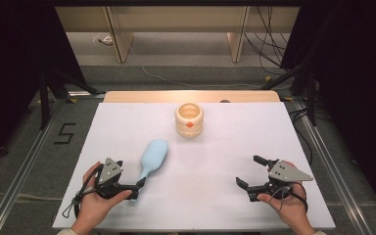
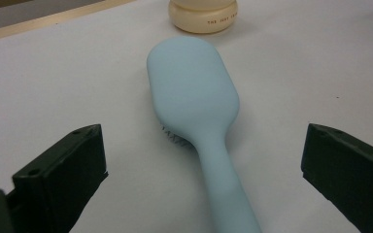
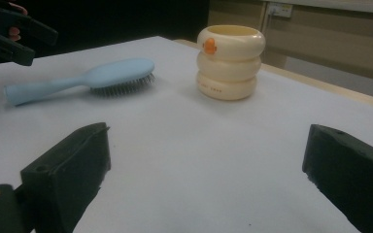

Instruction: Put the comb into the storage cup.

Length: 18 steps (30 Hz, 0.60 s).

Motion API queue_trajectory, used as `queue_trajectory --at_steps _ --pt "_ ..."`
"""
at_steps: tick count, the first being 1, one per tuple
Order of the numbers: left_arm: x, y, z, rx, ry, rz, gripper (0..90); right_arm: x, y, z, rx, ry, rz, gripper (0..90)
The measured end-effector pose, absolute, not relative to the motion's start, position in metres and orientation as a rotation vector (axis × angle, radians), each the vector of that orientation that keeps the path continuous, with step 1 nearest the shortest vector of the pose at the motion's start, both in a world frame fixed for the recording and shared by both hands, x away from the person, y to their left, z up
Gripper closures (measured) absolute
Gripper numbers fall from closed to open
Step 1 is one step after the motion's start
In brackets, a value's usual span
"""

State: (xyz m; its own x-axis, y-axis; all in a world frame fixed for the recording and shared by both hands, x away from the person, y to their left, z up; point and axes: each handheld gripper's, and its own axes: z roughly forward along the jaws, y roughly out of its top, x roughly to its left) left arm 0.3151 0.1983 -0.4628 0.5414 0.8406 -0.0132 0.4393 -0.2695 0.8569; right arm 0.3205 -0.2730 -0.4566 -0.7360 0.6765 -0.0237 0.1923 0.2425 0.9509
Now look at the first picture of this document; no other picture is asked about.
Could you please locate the beige desk furniture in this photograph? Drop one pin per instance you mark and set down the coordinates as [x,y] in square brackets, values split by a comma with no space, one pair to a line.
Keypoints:
[176,19]

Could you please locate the metal floor rail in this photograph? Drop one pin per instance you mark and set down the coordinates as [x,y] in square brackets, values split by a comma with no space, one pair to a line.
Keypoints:
[19,176]
[336,176]

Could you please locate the wooden table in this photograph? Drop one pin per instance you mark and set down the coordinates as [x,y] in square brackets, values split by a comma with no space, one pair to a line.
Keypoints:
[163,96]

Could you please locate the round floor socket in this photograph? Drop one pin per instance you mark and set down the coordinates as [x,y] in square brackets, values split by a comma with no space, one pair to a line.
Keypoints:
[103,39]

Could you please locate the black curtain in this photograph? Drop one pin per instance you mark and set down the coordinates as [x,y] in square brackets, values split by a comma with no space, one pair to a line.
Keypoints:
[355,81]
[13,65]

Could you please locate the person's left hand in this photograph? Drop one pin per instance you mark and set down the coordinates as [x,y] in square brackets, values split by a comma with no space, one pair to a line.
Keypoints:
[93,207]

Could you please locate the white table cover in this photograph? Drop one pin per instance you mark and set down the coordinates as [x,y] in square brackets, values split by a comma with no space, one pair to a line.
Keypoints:
[209,169]

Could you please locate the black metal stand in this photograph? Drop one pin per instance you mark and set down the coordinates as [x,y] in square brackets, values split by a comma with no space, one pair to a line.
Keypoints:
[311,98]
[44,104]

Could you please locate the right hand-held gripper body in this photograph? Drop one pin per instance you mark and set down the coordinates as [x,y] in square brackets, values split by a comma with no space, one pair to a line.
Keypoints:
[285,174]

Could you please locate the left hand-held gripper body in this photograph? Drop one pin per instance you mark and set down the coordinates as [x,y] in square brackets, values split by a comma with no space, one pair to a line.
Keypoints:
[109,173]

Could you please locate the person's right hand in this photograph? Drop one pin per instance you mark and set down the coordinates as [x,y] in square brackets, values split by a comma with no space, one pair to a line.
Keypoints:
[289,207]

